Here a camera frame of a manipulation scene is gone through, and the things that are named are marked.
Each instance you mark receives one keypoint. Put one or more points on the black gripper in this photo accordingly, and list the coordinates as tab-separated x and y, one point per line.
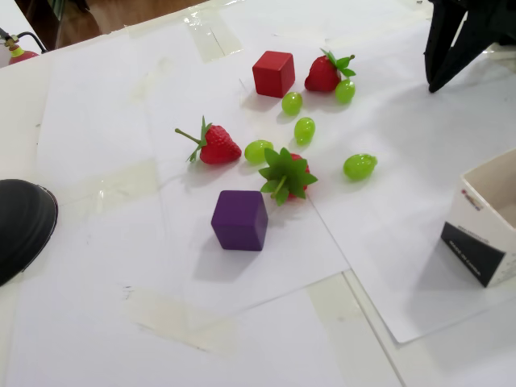
455	28

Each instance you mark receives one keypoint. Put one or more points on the red wooden cube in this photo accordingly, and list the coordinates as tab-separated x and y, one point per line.
270	76

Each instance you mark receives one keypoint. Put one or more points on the purple wooden cube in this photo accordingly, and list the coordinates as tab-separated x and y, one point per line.
238	221

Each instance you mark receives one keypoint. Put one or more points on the green plastic grape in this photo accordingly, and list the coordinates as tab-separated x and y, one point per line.
254	151
345	90
292	103
358	167
304	130

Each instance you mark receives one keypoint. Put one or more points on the red plastic strawberry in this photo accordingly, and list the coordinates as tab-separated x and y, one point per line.
288	173
217	147
320	76

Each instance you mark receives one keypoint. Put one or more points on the open white black cardboard box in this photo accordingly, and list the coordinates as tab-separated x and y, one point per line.
471	250

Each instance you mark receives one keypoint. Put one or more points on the dark brown cabinet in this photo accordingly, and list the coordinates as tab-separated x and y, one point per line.
60	24

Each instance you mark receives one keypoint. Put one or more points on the red fire extinguisher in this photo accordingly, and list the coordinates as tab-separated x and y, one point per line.
22	57

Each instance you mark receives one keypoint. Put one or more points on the black round object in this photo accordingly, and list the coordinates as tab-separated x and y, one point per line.
20	225

